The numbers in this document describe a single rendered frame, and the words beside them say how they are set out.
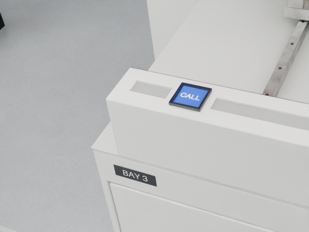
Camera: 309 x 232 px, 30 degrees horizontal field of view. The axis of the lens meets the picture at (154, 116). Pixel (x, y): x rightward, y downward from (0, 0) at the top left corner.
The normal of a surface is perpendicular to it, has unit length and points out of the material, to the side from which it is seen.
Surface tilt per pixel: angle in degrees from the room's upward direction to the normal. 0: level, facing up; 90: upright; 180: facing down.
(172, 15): 90
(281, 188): 90
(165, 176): 90
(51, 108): 0
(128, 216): 90
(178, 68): 0
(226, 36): 0
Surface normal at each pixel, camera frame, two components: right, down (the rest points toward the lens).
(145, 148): -0.43, 0.64
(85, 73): -0.11, -0.74
